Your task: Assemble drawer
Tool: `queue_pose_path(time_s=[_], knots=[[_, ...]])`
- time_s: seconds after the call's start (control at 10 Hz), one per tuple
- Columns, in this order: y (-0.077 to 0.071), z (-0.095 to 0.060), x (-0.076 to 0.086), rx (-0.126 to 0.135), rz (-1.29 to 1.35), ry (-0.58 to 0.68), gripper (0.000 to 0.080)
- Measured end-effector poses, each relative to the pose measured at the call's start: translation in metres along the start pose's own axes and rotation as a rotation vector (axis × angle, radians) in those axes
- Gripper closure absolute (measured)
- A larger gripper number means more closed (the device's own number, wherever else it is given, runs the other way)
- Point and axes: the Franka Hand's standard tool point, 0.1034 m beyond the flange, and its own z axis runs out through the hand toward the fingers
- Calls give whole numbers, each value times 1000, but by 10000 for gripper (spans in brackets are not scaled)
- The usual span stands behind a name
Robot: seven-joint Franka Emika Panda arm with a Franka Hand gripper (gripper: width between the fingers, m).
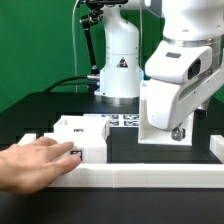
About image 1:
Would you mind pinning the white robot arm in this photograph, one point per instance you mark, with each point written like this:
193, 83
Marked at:
188, 23

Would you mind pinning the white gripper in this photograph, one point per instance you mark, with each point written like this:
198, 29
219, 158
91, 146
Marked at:
180, 81

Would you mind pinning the bare human hand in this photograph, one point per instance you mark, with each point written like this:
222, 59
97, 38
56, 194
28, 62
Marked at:
32, 167

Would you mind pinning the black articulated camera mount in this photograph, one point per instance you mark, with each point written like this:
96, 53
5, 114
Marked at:
95, 15

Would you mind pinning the white drawer cabinet frame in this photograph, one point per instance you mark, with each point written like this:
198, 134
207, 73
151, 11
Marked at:
148, 134

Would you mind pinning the white fiducial marker sheet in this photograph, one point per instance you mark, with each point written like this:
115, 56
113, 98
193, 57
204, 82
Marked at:
120, 120

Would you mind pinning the white drawer box front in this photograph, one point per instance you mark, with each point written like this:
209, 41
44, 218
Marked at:
91, 148

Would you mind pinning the white workspace border fence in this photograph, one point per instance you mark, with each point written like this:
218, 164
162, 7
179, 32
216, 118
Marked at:
142, 175

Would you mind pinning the white drawer box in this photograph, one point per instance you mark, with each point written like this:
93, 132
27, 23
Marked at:
87, 123
91, 148

